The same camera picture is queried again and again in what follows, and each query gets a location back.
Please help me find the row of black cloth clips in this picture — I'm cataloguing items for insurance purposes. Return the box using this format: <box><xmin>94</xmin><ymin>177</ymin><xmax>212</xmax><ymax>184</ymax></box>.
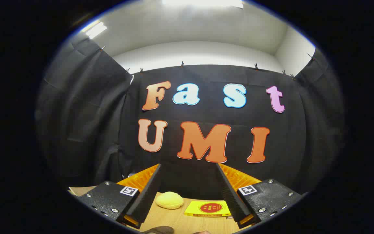
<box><xmin>99</xmin><ymin>45</ymin><xmax>316</xmax><ymax>80</ymax></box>

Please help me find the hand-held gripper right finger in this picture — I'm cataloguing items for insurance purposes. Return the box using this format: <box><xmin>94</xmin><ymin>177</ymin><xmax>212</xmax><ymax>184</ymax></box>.
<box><xmin>216</xmin><ymin>162</ymin><xmax>304</xmax><ymax>229</ymax></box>

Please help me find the yellow book with red circle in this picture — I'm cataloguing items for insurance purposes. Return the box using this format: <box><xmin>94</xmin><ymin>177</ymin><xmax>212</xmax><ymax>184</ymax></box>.
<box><xmin>184</xmin><ymin>201</ymin><xmax>231</xmax><ymax>217</ymax></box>

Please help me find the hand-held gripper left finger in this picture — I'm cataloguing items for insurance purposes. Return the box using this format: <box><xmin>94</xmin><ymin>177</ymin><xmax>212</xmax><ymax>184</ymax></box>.
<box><xmin>77</xmin><ymin>163</ymin><xmax>162</xmax><ymax>229</ymax></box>

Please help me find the yellow melon bread plush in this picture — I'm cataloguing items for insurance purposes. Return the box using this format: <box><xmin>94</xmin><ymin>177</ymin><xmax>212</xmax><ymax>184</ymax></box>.
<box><xmin>156</xmin><ymin>191</ymin><xmax>184</xmax><ymax>210</ymax></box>

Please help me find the ceiling light panel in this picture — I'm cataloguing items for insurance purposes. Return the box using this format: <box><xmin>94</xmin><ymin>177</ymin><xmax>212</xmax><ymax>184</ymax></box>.
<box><xmin>82</xmin><ymin>21</ymin><xmax>108</xmax><ymax>39</ymax></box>

